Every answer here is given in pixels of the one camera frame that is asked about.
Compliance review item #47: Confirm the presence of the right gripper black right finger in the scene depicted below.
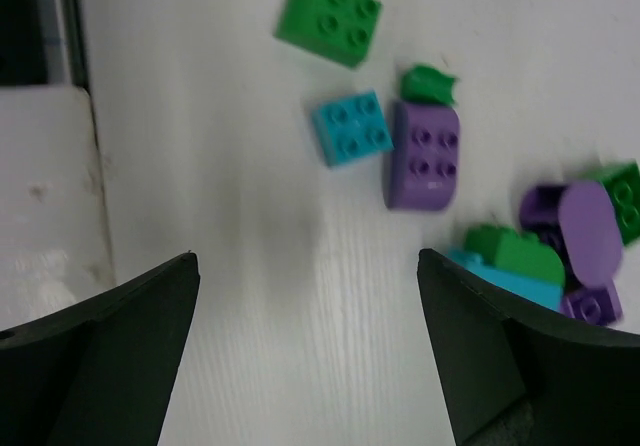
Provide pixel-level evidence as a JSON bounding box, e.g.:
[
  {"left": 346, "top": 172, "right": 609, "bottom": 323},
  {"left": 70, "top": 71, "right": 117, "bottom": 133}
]
[{"left": 417, "top": 249, "right": 639, "bottom": 445}]

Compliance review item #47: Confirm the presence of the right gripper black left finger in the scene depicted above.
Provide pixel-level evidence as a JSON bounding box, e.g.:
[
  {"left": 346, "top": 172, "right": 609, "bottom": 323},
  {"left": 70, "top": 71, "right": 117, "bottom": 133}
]
[{"left": 1, "top": 252, "right": 200, "bottom": 445}]

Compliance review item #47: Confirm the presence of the small teal square lego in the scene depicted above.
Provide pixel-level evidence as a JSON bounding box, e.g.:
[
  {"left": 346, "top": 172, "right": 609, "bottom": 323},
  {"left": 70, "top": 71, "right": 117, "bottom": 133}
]
[{"left": 311, "top": 90, "right": 394, "bottom": 167}]

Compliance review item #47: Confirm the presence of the teal long lego brick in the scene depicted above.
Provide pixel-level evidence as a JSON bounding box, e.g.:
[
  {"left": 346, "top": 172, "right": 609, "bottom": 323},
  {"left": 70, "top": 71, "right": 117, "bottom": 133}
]
[{"left": 446, "top": 249, "right": 563, "bottom": 312}]

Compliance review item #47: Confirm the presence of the purple square lego brick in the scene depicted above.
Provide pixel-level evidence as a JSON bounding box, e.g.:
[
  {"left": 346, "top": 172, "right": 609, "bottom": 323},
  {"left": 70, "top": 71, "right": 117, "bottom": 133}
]
[{"left": 560, "top": 280, "right": 623, "bottom": 327}]

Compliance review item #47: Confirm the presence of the green curved lego piece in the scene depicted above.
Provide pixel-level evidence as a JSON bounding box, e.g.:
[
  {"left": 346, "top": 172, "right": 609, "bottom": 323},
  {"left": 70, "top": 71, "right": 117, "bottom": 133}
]
[{"left": 463, "top": 224, "right": 565, "bottom": 288}]

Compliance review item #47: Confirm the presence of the purple oval lego piece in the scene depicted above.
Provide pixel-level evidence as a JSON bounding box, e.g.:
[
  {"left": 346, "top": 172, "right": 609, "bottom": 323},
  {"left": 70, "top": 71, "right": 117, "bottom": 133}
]
[{"left": 517, "top": 180, "right": 624, "bottom": 290}]

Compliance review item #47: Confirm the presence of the purple rounded lego brick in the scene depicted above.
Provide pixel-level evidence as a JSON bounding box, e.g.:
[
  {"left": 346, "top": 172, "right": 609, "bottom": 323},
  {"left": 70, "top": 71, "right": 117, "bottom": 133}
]
[{"left": 387, "top": 100, "right": 461, "bottom": 212}]

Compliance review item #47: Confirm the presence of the dark green studded lego brick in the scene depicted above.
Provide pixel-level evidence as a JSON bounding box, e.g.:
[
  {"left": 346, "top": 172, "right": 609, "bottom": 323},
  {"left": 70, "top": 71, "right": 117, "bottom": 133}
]
[{"left": 578, "top": 160, "right": 640, "bottom": 247}]

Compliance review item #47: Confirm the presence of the small green lego leaf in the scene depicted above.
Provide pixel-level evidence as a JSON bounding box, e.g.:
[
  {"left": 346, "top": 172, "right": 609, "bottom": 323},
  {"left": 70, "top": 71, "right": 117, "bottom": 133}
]
[{"left": 400, "top": 64, "right": 458, "bottom": 106}]

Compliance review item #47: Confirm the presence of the green sloped lego brick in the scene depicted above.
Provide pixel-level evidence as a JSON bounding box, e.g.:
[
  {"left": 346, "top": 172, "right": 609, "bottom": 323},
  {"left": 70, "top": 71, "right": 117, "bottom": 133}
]
[{"left": 274, "top": 0, "right": 383, "bottom": 68}]

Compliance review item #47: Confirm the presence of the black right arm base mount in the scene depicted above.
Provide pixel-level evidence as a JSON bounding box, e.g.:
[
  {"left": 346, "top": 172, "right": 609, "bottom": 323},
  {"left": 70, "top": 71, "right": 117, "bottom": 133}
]
[{"left": 1, "top": 0, "right": 89, "bottom": 89}]

